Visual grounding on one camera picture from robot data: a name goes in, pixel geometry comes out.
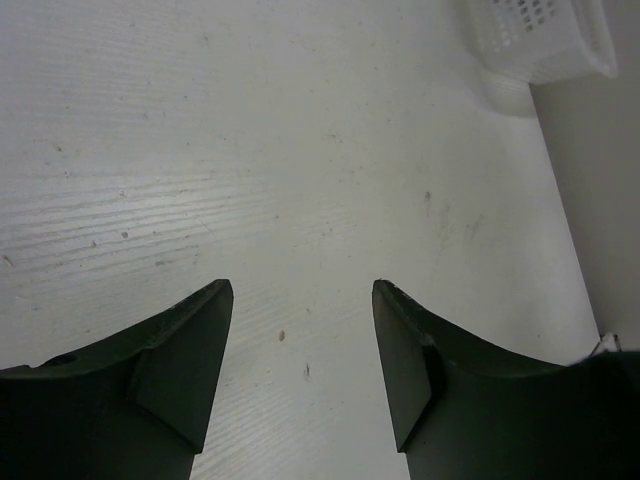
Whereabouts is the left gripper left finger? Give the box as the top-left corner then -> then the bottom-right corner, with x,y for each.
1,279 -> 234,479

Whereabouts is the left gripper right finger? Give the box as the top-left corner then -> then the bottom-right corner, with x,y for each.
372,279 -> 639,479

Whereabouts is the white plastic basket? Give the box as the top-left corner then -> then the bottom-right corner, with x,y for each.
466,0 -> 618,85

